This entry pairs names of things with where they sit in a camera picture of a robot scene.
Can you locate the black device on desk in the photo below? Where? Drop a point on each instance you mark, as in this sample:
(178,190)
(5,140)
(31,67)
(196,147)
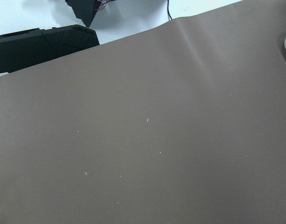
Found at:
(22,49)

